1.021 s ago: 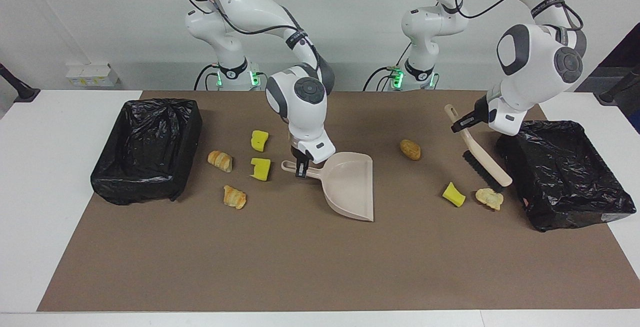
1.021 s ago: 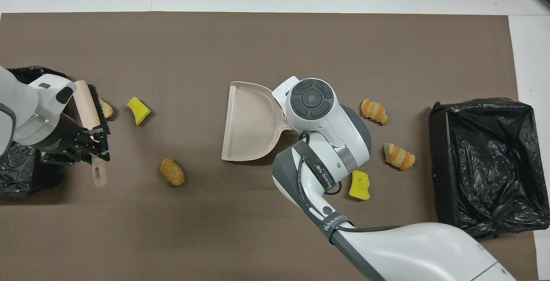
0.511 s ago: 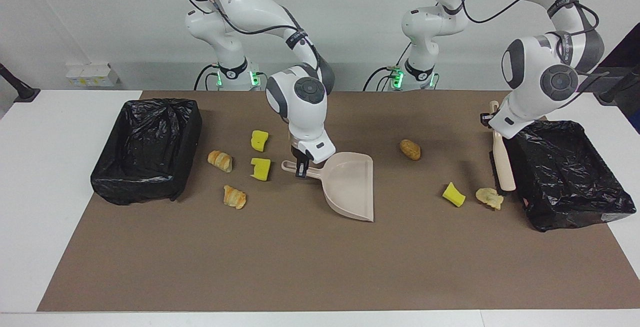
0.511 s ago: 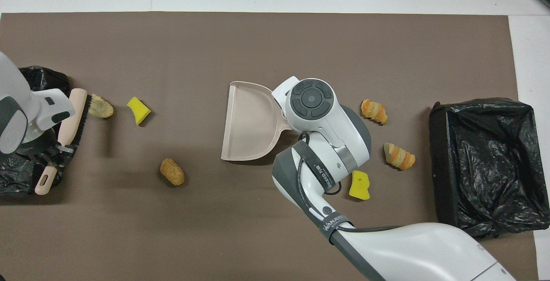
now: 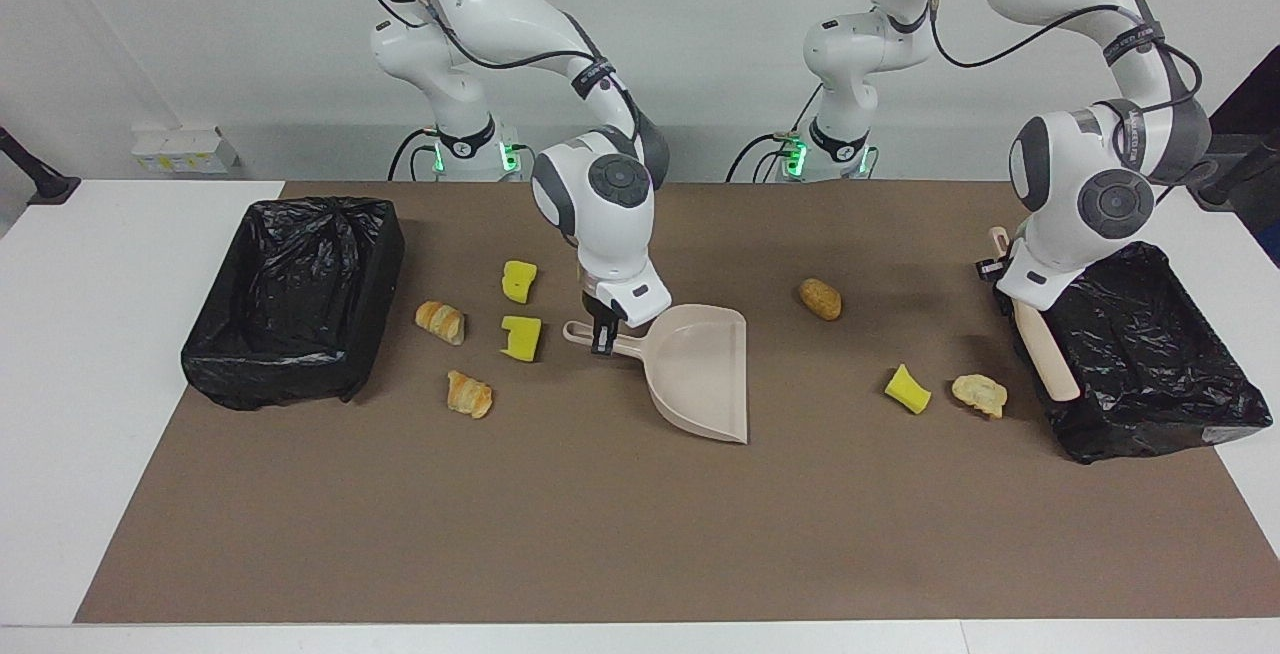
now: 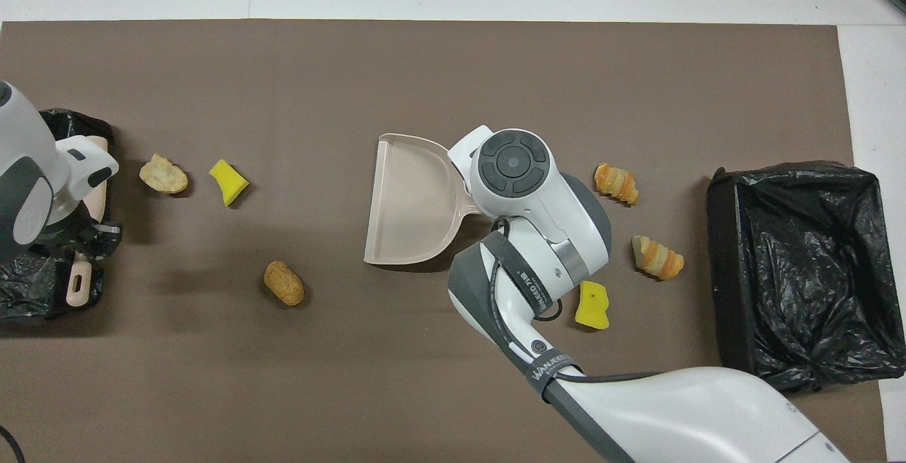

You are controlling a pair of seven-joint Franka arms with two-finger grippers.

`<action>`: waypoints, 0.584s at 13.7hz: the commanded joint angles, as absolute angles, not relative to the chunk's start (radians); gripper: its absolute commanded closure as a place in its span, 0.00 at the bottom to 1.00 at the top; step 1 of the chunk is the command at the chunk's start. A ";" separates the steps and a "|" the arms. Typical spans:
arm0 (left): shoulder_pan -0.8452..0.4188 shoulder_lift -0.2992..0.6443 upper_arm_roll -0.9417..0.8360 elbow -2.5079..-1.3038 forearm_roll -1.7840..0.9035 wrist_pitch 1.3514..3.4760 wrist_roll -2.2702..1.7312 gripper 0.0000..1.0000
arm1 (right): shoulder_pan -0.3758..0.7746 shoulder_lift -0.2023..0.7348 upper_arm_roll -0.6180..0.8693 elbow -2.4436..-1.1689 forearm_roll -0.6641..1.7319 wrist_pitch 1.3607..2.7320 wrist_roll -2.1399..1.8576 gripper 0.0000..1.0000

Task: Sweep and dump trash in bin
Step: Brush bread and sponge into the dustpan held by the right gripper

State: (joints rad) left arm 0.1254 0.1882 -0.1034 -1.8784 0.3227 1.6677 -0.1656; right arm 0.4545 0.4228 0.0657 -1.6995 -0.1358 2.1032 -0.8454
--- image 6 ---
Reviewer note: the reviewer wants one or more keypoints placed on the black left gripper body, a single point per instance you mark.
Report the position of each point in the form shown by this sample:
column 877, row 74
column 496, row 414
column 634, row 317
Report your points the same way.
column 67, row 233

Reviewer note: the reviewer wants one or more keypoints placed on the beige brush black bristles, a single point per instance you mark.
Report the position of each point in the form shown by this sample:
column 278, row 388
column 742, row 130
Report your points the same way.
column 97, row 197

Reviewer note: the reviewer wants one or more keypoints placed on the pale crusty bread piece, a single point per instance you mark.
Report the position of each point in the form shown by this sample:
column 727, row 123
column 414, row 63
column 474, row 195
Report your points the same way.
column 163, row 174

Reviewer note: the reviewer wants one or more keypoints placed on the small yellow sponge wedge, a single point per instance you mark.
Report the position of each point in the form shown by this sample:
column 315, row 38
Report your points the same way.
column 228, row 181

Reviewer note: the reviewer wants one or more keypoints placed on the peanut-shaped brown bread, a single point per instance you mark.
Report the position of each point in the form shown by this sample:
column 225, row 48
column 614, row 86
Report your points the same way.
column 284, row 283

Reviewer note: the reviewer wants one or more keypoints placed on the beige plastic dustpan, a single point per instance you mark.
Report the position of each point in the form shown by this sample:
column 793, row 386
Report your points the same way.
column 410, row 201

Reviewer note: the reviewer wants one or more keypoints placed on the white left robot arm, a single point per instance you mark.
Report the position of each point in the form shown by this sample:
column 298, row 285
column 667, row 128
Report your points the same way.
column 28, row 166

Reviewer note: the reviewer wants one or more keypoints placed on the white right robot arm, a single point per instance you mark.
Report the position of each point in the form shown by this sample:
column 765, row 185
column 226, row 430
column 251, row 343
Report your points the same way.
column 552, row 236

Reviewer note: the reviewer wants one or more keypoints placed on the black lined bin pink mark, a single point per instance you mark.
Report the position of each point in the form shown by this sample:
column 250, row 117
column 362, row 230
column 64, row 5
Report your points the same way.
column 28, row 286

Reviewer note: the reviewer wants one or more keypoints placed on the black bag lined bin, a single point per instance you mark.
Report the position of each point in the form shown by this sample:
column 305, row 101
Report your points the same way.
column 800, row 272

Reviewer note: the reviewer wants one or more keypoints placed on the brown table mat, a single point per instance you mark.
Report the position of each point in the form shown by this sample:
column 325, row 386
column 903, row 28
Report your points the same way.
column 425, row 73

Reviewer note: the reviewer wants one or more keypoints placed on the yellow sponge piece with hole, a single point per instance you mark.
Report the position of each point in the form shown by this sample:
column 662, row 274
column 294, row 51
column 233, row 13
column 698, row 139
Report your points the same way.
column 593, row 307

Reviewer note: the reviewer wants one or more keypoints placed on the striped croissant bread piece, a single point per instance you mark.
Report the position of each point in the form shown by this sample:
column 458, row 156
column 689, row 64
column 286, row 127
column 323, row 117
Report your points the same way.
column 616, row 183
column 658, row 258

